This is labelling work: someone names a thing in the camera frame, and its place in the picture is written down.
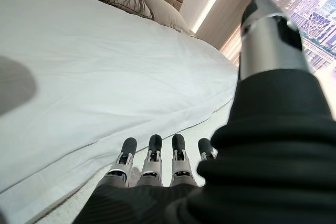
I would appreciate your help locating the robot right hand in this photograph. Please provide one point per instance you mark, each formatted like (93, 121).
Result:
(262, 155)

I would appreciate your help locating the white duvet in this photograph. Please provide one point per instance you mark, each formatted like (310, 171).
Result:
(118, 72)

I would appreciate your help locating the beige textured bed runner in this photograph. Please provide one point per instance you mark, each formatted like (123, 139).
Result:
(89, 192)

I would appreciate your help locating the beige curtain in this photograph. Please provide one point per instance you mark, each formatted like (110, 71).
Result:
(231, 19)

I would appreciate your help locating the large beige pillow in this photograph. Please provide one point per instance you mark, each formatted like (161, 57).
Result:
(168, 11)

